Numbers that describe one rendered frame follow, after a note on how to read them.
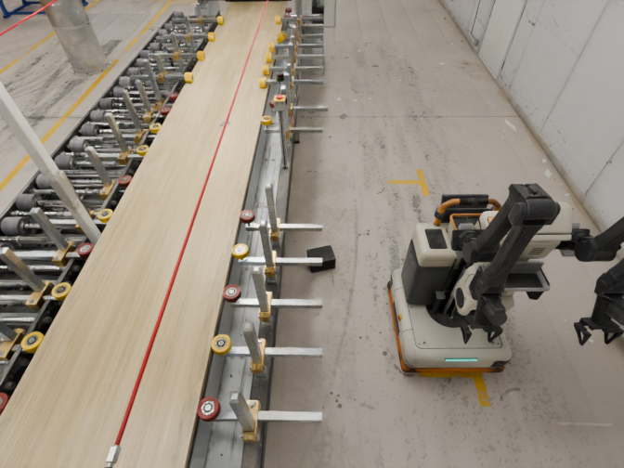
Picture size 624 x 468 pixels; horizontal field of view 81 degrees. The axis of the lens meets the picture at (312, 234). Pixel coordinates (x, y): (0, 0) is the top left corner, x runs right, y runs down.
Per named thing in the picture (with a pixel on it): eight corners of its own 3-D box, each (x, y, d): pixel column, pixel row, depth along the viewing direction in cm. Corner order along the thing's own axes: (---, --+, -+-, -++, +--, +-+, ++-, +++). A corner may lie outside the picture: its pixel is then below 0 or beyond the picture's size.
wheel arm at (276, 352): (321, 351, 157) (321, 346, 154) (321, 358, 155) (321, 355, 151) (222, 350, 158) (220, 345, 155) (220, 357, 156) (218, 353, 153)
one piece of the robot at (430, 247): (396, 283, 255) (420, 194, 194) (474, 282, 255) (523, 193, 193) (404, 326, 233) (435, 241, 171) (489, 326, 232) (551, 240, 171)
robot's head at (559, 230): (496, 204, 146) (517, 201, 131) (549, 204, 146) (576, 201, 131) (497, 240, 146) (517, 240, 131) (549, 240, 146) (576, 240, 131)
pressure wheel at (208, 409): (223, 427, 138) (216, 418, 129) (201, 428, 138) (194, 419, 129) (226, 405, 143) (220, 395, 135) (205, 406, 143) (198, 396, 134)
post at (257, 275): (272, 323, 183) (261, 265, 147) (271, 330, 180) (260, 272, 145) (265, 323, 183) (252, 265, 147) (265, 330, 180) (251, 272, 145)
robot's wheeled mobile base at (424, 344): (385, 285, 271) (390, 265, 252) (471, 284, 270) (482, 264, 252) (400, 375, 226) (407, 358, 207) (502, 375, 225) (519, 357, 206)
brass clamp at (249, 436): (262, 404, 144) (260, 400, 140) (257, 443, 135) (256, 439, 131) (246, 404, 144) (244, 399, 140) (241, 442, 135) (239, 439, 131)
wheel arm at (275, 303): (321, 304, 175) (321, 298, 172) (321, 309, 173) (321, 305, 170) (232, 302, 176) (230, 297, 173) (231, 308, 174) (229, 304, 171)
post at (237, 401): (260, 432, 147) (240, 390, 112) (258, 441, 145) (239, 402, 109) (251, 432, 147) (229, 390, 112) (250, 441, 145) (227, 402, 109)
